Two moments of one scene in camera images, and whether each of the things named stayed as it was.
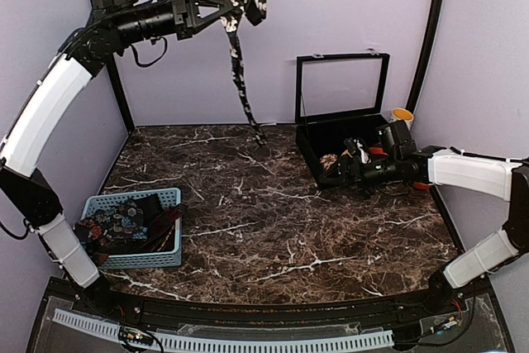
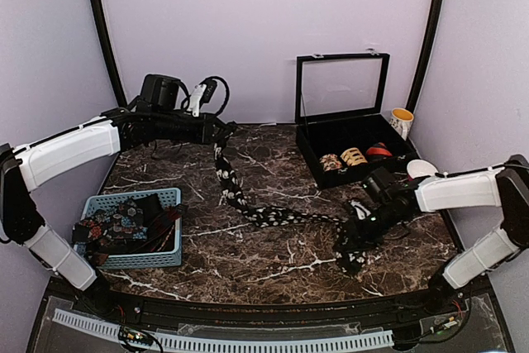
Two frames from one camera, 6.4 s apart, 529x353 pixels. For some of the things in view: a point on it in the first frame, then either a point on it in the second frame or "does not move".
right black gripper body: [355, 162] -> [369, 235]
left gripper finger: [208, 21] -> [221, 141]
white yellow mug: [402, 114] does not move
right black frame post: [437, 16] does not move
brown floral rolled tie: [326, 159] does not move
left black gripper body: [182, 26] -> [200, 135]
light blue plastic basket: [170, 197] does not move
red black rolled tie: [378, 150] does not move
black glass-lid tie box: [338, 97] does not move
